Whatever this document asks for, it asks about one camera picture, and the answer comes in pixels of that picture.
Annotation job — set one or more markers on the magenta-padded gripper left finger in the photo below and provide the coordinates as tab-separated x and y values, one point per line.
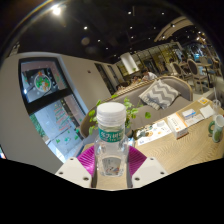
75	170

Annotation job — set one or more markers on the clear plastic cup with straw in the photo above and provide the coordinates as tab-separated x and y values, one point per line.
217	106

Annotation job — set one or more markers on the white round column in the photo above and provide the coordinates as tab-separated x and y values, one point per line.
129	63

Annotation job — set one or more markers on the group of dining chairs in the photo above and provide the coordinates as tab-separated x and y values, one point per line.
196	68

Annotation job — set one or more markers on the dark framed wall poster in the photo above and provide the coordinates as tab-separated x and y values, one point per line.
41	81

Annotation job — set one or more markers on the person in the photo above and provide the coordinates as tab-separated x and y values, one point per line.
149	75

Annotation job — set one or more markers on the window with festive decals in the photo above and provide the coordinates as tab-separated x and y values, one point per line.
60	123

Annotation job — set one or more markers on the group of ceiling lights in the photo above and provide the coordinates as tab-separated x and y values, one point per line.
56	10

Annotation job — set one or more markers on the green potted plant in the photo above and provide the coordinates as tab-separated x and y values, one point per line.
132	111

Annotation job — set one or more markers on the grey curved sofa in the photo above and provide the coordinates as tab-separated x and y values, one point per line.
156	116

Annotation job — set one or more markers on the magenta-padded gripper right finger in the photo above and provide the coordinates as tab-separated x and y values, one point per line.
148	170

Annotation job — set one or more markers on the clear plastic water bottle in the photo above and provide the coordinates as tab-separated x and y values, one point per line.
111	146

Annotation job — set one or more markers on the white mug with green print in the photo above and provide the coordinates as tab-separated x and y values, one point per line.
218	130

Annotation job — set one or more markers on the grey white chevron pillow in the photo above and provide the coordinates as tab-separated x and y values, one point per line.
160	94

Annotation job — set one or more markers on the small blue white box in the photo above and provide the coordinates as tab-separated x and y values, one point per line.
189	114

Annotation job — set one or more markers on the white orange carton box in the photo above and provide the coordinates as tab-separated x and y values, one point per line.
176	126

